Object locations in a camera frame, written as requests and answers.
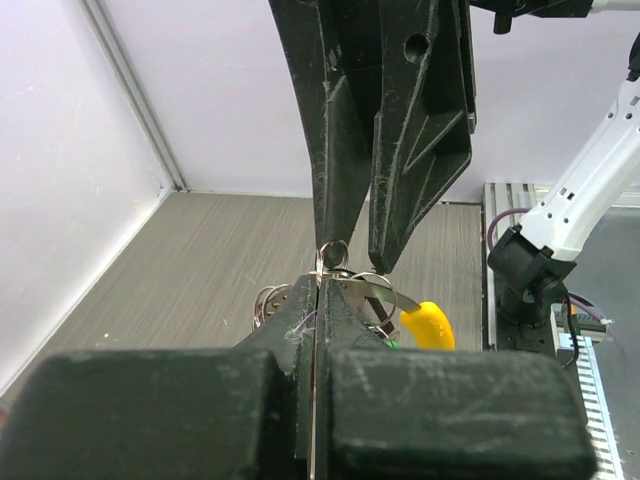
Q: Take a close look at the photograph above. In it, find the green tagged key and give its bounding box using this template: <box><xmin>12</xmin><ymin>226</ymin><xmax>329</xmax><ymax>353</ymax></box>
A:
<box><xmin>383</xmin><ymin>339</ymin><xmax>400</xmax><ymax>349</ymax></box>

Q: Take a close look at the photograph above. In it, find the aluminium frame post right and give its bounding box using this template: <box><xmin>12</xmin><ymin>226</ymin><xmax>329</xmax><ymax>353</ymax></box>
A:
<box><xmin>79</xmin><ymin>0</ymin><xmax>191</xmax><ymax>191</ymax></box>

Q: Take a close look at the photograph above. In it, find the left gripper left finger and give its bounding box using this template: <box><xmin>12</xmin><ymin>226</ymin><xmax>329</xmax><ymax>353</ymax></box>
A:
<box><xmin>1</xmin><ymin>275</ymin><xmax>317</xmax><ymax>479</ymax></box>

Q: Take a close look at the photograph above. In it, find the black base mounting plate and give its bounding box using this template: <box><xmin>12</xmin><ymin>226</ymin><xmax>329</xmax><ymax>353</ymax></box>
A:
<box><xmin>496</xmin><ymin>289</ymin><xmax>557</xmax><ymax>358</ymax></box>

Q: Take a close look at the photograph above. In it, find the white slotted cable duct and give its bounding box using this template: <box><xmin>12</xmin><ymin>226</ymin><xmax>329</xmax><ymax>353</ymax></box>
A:
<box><xmin>575</xmin><ymin>336</ymin><xmax>624</xmax><ymax>479</ymax></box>

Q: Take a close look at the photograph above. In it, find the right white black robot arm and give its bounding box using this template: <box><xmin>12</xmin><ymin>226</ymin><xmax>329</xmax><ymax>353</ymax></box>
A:
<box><xmin>270</xmin><ymin>1</ymin><xmax>639</xmax><ymax>350</ymax></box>

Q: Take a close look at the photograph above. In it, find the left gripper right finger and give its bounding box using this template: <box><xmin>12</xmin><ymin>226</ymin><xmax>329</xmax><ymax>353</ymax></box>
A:
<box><xmin>319</xmin><ymin>280</ymin><xmax>597</xmax><ymax>479</ymax></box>

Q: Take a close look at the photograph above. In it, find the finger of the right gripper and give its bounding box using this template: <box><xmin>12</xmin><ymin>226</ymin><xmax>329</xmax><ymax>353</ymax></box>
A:
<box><xmin>368</xmin><ymin>1</ymin><xmax>475</xmax><ymax>273</ymax></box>
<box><xmin>269</xmin><ymin>1</ymin><xmax>384</xmax><ymax>247</ymax></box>

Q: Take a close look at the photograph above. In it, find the keyring with yellow tag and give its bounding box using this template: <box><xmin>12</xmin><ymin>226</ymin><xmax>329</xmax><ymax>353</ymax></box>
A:
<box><xmin>239</xmin><ymin>240</ymin><xmax>456</xmax><ymax>355</ymax></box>

